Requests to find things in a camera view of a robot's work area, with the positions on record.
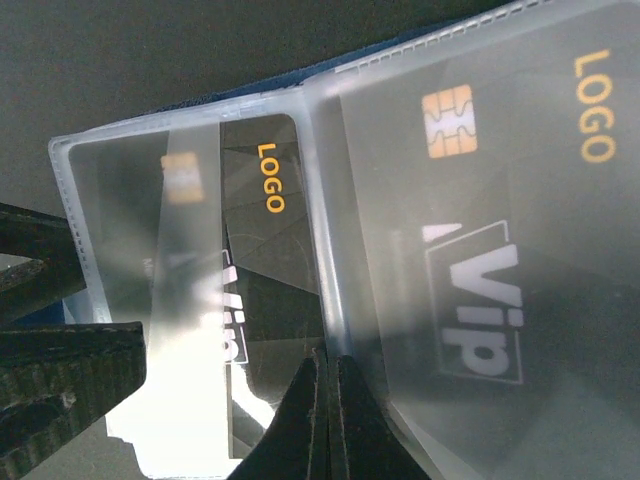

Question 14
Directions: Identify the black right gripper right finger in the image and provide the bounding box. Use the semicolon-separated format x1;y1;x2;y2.
328;356;428;480

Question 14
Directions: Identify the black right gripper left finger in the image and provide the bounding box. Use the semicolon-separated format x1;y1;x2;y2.
229;350;329;480

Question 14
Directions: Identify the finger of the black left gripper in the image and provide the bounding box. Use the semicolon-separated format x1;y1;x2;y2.
1;204;86;323
1;322;147;479

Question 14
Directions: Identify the blue leather card holder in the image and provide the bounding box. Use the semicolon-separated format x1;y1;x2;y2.
49;1;639;479

